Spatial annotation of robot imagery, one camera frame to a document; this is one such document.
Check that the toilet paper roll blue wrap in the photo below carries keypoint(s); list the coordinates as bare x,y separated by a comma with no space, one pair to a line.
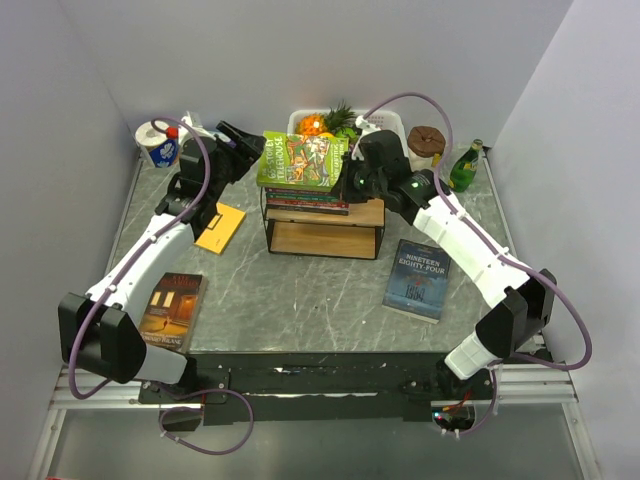
159,146

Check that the black wire wooden shelf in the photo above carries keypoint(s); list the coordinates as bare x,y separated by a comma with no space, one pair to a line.
358,235

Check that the white plastic fruit basket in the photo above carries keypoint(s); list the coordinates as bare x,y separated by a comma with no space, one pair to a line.
384,119

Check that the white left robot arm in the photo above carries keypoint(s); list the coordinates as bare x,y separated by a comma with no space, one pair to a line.
99,330

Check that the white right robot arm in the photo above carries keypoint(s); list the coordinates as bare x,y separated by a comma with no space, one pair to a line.
520,300

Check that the green back-cover Treehouse book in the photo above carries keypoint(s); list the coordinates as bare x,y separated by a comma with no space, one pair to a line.
304,198

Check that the green toy apple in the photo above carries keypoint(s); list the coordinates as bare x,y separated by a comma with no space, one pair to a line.
347,133

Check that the orange toy pineapple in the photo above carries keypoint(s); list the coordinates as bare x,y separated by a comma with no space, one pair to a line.
331,122

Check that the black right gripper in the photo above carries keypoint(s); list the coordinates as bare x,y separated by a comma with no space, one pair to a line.
348,195

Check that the red 13-Storey Treehouse book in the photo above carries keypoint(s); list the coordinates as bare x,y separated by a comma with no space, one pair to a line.
300,204

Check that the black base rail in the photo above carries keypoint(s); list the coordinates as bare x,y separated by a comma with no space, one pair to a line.
288,386

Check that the purple back-cover Treehouse book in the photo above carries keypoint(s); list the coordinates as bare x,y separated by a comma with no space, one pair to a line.
298,192

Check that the brown book under green one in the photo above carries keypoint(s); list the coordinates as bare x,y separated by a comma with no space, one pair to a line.
172,311

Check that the green glass bottle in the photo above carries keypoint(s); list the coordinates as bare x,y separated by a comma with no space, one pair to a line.
464,170

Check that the Little Women floral book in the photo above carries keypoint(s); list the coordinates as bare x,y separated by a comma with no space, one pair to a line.
309,209

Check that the yellow thin book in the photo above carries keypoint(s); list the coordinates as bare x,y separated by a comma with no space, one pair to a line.
221,229

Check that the white jar brown lid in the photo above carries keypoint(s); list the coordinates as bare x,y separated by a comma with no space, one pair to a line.
425,147

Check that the green 65-Storey Treehouse book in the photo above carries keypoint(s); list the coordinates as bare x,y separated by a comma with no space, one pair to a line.
300,162

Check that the blue 1984 book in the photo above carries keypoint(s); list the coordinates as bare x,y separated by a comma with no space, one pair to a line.
418,281

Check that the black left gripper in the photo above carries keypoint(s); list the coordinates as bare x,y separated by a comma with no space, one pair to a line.
251,145

